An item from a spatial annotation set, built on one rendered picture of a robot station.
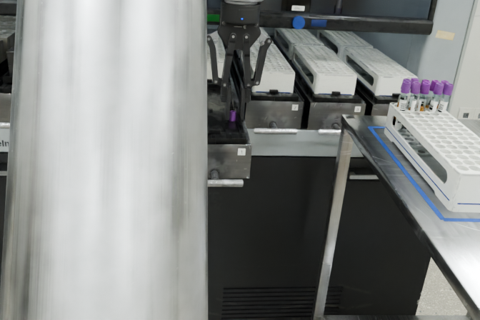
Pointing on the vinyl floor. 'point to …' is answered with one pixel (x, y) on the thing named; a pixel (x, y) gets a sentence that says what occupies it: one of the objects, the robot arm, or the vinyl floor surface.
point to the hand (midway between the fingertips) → (234, 102)
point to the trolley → (464, 268)
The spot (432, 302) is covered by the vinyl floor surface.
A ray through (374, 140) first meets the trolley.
